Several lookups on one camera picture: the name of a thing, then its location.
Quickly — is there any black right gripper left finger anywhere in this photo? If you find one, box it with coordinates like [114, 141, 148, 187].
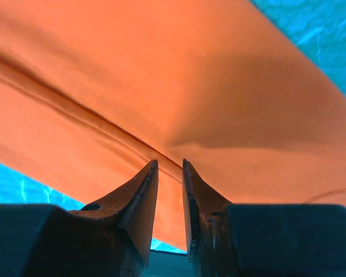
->
[0, 160, 159, 276]

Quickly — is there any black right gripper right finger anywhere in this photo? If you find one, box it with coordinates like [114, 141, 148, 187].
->
[182, 160, 346, 276]

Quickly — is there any orange t-shirt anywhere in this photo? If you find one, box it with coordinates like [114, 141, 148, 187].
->
[0, 1, 346, 250]

